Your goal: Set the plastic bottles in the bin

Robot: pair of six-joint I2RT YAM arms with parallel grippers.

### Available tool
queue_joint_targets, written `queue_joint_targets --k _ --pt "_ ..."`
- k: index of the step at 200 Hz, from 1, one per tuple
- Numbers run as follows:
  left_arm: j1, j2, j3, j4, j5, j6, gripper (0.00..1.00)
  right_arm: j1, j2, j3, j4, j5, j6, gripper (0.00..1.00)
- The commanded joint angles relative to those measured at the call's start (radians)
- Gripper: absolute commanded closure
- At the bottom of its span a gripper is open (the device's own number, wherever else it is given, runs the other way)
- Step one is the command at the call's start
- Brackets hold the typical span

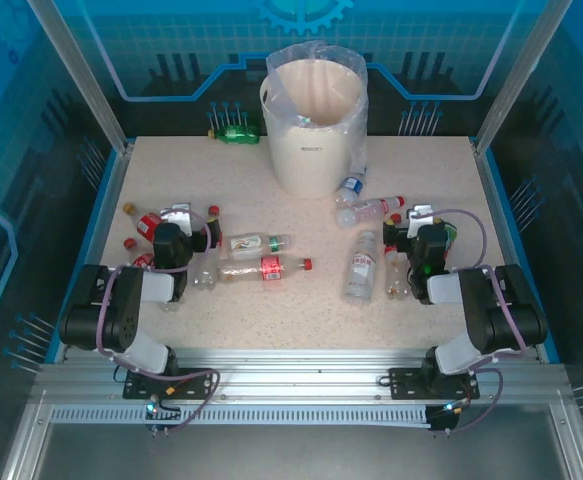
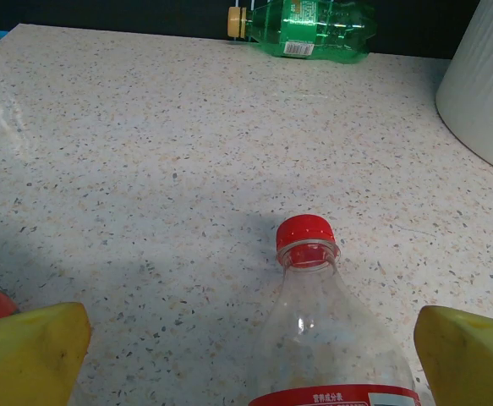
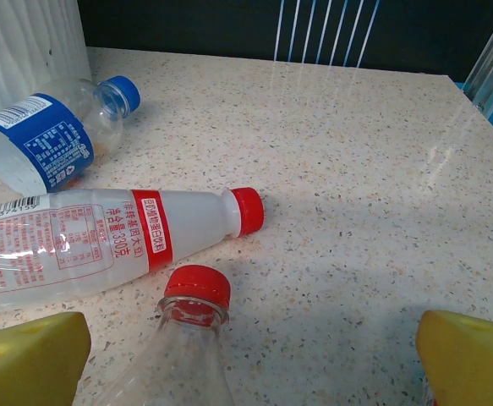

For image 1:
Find clear bottle green label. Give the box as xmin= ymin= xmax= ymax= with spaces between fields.
xmin=389 ymin=213 xmax=460 ymax=254

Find cola bottle red cap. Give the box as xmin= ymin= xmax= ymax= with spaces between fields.
xmin=217 ymin=255 xmax=315 ymax=284
xmin=123 ymin=237 xmax=158 ymax=271
xmin=190 ymin=203 xmax=222 ymax=293

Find cola bottle orange cap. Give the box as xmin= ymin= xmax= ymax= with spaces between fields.
xmin=122 ymin=202 xmax=165 ymax=245

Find small clear bottle red cap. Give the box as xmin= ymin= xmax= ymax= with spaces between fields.
xmin=383 ymin=243 xmax=415 ymax=301

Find pink label bottle red cap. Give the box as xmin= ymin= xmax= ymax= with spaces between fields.
xmin=334 ymin=195 xmax=407 ymax=230

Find large white label bottle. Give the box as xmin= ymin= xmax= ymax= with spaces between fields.
xmin=343 ymin=229 xmax=383 ymax=305

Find tea bottle green neck label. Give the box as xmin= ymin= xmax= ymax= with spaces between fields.
xmin=228 ymin=232 xmax=296 ymax=261

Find blue label water bottle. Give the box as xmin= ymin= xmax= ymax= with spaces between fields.
xmin=334 ymin=172 xmax=368 ymax=206

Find green plastic bottle yellow cap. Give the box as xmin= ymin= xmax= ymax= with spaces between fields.
xmin=207 ymin=124 xmax=262 ymax=146

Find white bin with plastic liner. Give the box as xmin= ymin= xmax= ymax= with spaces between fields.
xmin=264 ymin=40 xmax=371 ymax=177

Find cream round waste bin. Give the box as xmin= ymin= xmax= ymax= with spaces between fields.
xmin=259 ymin=47 xmax=370 ymax=200

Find grey metal lower shelf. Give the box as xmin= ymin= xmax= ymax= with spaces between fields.
xmin=0 ymin=399 xmax=583 ymax=480

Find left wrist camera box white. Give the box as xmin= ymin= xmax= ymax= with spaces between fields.
xmin=163 ymin=202 xmax=194 ymax=237

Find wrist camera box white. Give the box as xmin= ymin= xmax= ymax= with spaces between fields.
xmin=407 ymin=203 xmax=435 ymax=240
xmin=163 ymin=202 xmax=194 ymax=237

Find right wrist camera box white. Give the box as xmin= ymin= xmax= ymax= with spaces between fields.
xmin=407 ymin=203 xmax=435 ymax=240

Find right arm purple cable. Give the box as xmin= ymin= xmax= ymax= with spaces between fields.
xmin=428 ymin=207 xmax=528 ymax=436

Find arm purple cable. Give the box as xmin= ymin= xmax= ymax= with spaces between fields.
xmin=428 ymin=207 xmax=528 ymax=436
xmin=95 ymin=208 xmax=223 ymax=437

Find aluminium table side rail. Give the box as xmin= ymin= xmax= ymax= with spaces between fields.
xmin=53 ymin=142 xmax=135 ymax=364
xmin=472 ymin=142 xmax=560 ymax=364

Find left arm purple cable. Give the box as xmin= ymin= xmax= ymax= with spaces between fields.
xmin=95 ymin=208 xmax=223 ymax=437

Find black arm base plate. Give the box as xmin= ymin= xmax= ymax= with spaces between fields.
xmin=388 ymin=367 xmax=482 ymax=401
xmin=122 ymin=367 xmax=217 ymax=401

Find aluminium mounting rail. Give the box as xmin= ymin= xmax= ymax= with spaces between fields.
xmin=33 ymin=347 xmax=572 ymax=406

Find aluminium frame post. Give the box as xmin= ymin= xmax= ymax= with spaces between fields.
xmin=25 ymin=0 xmax=135 ymax=154
xmin=473 ymin=0 xmax=575 ymax=156

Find white slotted cable duct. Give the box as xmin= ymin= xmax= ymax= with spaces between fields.
xmin=48 ymin=403 xmax=432 ymax=426

